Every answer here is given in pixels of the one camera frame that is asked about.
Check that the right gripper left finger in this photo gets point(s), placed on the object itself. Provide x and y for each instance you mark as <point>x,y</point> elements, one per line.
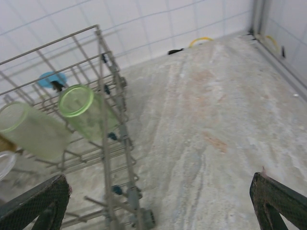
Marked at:
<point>31,206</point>

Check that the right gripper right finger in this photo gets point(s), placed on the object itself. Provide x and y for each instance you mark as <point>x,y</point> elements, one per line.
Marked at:
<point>275,201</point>

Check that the clear glass cup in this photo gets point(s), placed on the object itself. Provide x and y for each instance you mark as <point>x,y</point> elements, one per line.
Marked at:
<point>7,165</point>

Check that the frosted pale green cup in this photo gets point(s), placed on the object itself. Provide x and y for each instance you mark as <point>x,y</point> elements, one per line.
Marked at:
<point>40,136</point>

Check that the green glass cup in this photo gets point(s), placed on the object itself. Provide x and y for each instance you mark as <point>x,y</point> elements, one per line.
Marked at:
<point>91,124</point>

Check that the fish on blue circle sticker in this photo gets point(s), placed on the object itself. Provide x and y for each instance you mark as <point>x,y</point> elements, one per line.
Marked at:
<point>48,80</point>

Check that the aluminium floor rail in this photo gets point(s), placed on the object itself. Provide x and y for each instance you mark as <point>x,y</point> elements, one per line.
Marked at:
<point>283,69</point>

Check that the aluminium corner post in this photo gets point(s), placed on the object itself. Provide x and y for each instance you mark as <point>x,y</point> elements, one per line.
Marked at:
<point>259,16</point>

